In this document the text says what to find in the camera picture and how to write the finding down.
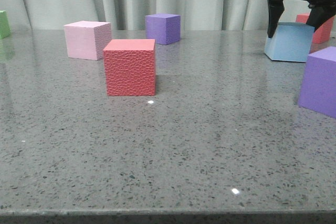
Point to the light blue foam cube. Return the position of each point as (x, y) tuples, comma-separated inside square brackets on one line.
[(290, 42)]

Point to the far red foam cube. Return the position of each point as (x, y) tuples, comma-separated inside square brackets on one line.
[(322, 34)]

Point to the near purple foam cube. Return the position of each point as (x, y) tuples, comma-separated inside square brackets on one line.
[(317, 90)]

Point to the purple foam cube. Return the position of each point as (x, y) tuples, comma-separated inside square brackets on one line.
[(165, 29), (317, 90)]

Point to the far purple foam cube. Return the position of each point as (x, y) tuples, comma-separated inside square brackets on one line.
[(165, 29)]

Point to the textured red foam cube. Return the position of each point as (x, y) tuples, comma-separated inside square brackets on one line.
[(130, 67)]

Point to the pink foam cube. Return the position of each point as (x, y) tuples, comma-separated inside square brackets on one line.
[(87, 39)]

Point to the green foam cube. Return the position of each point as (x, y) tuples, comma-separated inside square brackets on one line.
[(4, 25)]

